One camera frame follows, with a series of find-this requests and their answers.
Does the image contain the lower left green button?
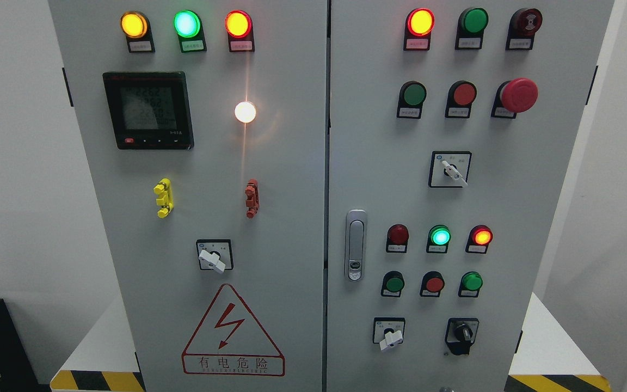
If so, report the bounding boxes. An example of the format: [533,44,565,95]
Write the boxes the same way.
[380,271,405,298]

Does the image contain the green start button upper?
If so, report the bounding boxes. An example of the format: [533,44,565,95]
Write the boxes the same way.
[396,81,427,119]

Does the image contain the lower red button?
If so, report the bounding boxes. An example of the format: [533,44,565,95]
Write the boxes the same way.
[420,271,445,297]

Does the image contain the lower right green button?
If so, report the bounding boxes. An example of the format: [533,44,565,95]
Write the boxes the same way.
[458,271,484,298]

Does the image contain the red stop button upper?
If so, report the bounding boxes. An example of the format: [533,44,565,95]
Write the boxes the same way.
[445,80,477,119]

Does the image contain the red emergency stop mushroom button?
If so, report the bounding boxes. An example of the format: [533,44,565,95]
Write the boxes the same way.
[491,77,538,119]

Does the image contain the green button top right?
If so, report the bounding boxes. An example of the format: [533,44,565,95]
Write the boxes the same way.
[455,7,489,50]

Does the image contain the red terminal connector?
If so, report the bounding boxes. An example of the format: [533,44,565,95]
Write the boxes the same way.
[244,179,260,219]

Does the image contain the dark red indicator lamp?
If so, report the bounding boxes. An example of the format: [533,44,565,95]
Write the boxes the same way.
[385,224,410,253]

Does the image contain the white lit indicator lamp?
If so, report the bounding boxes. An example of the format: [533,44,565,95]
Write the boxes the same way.
[234,100,257,124]

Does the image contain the left grey cabinet door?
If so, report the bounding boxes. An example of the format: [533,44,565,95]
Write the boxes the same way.
[49,1,328,391]

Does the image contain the grey cabinet door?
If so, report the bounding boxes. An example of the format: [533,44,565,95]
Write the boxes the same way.
[327,1,613,391]
[49,1,328,391]

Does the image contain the green lit indicator lamp lower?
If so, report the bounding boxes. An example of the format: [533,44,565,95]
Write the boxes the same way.
[426,225,451,254]

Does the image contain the yellow terminal connector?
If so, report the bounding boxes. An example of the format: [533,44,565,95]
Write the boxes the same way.
[153,177,174,218]

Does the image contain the right grey cabinet door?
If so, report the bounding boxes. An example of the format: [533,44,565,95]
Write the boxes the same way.
[327,1,613,391]

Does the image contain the red electric danger warning sign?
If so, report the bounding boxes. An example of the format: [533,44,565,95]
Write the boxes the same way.
[181,284,285,377]

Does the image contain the red orange lit lamp lower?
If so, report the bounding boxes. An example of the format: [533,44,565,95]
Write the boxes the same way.
[465,225,493,255]

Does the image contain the black digital power meter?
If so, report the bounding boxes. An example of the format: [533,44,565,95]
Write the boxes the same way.
[102,71,194,150]

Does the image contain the red indicator lamp top left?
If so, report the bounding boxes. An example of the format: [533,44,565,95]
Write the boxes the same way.
[225,10,255,52]

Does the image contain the red lit lamp top right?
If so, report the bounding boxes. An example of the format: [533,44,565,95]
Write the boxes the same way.
[403,8,435,51]

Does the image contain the green indicator lamp top left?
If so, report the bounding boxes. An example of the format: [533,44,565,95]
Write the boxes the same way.
[173,10,207,53]

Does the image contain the yellow indicator lamp top left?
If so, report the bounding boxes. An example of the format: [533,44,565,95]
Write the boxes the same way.
[120,10,155,53]

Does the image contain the dark red buzzer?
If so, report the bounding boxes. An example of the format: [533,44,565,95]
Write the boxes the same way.
[505,8,543,51]

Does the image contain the silver door latch handle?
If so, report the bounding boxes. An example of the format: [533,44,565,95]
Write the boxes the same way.
[344,209,367,282]

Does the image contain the left door white selector switch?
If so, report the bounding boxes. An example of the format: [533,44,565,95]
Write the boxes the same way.
[196,239,233,274]

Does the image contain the upper right white selector switch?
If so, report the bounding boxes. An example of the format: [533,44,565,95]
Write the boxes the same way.
[428,151,472,188]

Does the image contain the lower white selector switch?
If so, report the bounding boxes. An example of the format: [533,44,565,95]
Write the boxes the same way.
[372,317,405,352]

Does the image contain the black key selector switch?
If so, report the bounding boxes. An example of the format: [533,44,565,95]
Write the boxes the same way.
[445,318,480,356]

